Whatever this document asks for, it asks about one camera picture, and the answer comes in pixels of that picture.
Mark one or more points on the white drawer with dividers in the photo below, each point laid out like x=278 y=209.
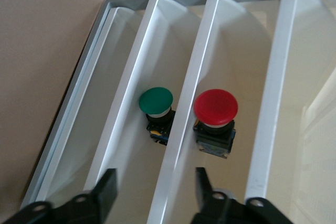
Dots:
x=236 y=51

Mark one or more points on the red mushroom push button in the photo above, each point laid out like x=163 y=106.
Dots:
x=215 y=107

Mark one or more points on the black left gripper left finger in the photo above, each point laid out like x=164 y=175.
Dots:
x=103 y=192

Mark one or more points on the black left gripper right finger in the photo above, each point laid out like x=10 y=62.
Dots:
x=206 y=192

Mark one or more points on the green mushroom push button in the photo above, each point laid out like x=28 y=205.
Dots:
x=156 y=100

